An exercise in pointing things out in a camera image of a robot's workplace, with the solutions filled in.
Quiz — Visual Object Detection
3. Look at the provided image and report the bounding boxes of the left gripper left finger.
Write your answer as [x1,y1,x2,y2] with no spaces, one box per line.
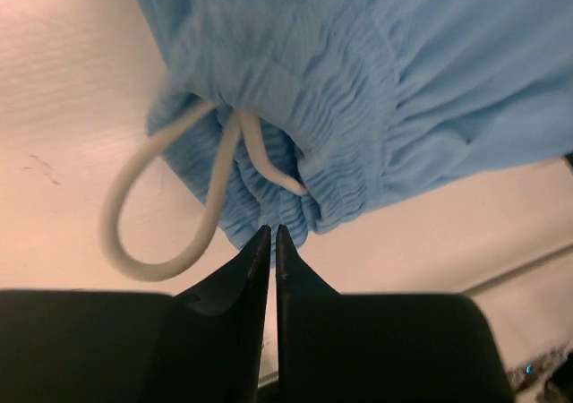
[1,227,271,402]

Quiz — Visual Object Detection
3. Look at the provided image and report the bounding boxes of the aluminium table edge rail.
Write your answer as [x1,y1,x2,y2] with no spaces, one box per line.
[462,244,572,297]

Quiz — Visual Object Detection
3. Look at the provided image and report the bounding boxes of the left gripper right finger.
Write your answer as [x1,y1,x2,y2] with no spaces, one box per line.
[276,227,515,402]

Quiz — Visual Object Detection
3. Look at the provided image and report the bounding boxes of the light blue shorts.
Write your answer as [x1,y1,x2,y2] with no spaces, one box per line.
[100,0,573,283]

